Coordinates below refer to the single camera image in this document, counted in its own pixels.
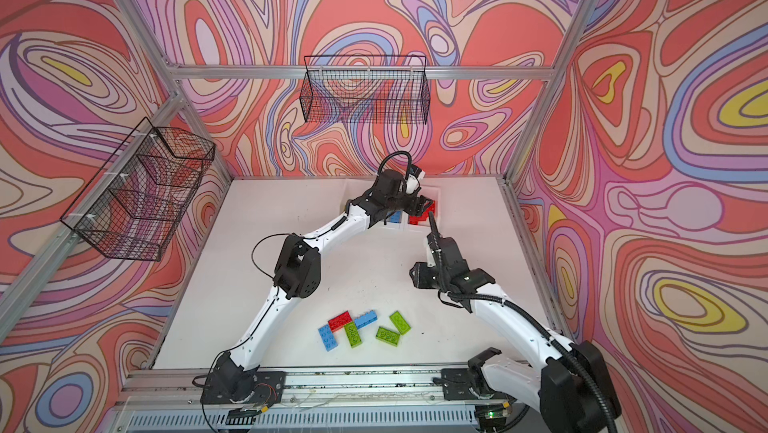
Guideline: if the green lego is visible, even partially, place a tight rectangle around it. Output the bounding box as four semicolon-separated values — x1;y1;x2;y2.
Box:
344;321;363;348
375;327;401;347

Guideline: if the white vented cable duct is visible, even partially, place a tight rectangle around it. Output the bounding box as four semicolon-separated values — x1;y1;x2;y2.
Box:
113;405;478;432

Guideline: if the back black wire basket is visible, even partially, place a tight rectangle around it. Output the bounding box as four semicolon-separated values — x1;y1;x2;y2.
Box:
299;54;431;125

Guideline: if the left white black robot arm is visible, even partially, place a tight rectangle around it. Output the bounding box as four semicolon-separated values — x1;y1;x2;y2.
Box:
200;150;434;405

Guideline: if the left black wire basket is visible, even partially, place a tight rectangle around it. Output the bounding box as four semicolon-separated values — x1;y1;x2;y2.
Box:
60;118;215;262

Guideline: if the aluminium front rail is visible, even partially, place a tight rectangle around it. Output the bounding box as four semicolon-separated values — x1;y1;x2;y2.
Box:
116;362;466;410

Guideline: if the left white plastic bin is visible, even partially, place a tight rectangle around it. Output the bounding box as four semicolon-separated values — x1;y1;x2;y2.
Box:
340;179;376;231

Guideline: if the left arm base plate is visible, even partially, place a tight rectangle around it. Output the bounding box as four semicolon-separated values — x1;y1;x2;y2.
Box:
200;371;286;406

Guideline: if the black wire basket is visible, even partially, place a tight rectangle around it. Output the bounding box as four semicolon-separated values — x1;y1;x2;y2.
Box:
299;54;431;125
60;118;215;262

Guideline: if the blue lego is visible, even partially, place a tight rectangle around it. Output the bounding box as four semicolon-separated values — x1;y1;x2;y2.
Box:
318;324;338;352
354;310;378;329
387;211;402;224

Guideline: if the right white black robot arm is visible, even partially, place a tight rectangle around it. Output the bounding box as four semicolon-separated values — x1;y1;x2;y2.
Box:
409;232;622;432

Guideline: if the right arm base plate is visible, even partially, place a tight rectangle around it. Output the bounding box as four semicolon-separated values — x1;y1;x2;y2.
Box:
432;368;517;403

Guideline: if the red lego pair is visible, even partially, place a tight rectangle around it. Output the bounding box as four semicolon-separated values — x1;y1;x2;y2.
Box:
408;202;436;226

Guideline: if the green lego diagonal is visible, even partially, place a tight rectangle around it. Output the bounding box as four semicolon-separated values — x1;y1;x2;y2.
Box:
389;311;411;335

